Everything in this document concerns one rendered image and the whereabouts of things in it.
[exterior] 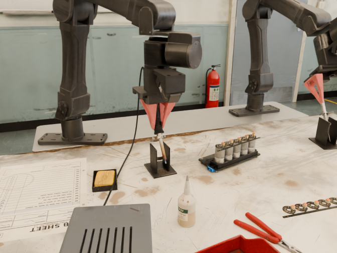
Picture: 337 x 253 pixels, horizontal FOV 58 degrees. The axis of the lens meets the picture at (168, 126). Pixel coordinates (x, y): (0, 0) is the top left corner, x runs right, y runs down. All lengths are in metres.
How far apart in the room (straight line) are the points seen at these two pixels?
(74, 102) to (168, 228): 0.46
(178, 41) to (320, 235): 0.45
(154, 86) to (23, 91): 2.71
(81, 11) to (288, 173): 0.65
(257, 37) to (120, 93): 2.36
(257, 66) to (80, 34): 0.64
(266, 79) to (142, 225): 0.86
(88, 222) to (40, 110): 2.93
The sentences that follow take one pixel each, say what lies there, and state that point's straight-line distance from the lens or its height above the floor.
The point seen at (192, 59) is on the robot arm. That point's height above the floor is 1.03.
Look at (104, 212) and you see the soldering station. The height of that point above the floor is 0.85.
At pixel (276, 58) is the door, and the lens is 4.03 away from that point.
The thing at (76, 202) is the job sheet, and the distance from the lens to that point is 0.68.
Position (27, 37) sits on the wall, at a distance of 3.22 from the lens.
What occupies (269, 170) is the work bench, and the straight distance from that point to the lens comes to 0.80.
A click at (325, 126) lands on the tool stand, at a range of 0.99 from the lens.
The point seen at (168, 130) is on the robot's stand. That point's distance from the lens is 1.01.
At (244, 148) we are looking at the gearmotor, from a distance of 0.81.
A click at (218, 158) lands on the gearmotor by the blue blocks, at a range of 0.76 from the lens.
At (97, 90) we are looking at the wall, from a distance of 3.31.
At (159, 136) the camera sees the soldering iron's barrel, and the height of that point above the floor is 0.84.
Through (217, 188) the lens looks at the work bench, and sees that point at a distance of 0.70.
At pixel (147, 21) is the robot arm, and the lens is 0.65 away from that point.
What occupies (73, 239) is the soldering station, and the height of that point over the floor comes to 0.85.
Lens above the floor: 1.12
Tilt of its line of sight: 21 degrees down
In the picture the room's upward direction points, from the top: straight up
